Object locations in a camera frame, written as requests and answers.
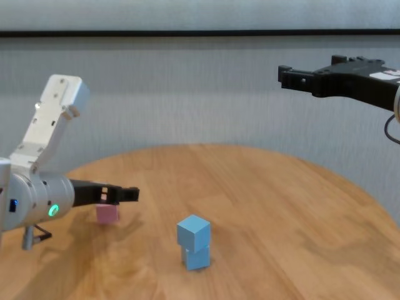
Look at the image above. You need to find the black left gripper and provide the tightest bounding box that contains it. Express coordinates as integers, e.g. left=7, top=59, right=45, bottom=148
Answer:
left=69, top=179, right=141, bottom=208

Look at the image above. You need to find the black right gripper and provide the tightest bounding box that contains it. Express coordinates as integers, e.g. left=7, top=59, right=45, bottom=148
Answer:
left=277, top=55, right=400, bottom=112

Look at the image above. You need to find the pink cube block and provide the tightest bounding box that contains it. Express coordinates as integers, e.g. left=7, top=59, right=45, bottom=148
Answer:
left=96, top=203, right=121, bottom=224

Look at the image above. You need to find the blue cube block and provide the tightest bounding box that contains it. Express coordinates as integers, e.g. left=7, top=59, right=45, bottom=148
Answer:
left=181, top=245, right=211, bottom=271
left=176, top=214, right=211, bottom=254

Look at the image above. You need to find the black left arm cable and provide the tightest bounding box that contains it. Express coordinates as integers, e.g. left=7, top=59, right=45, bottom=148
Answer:
left=21, top=223, right=53, bottom=251

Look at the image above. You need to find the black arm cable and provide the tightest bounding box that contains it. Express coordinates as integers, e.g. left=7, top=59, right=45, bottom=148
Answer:
left=21, top=223, right=53, bottom=251
left=384, top=112, right=400, bottom=142

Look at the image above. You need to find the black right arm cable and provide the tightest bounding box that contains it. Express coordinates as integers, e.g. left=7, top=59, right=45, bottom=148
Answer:
left=384, top=112, right=400, bottom=142

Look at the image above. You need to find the black horizontal wall rail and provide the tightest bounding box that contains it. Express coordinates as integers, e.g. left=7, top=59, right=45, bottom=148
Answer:
left=0, top=29, right=400, bottom=39

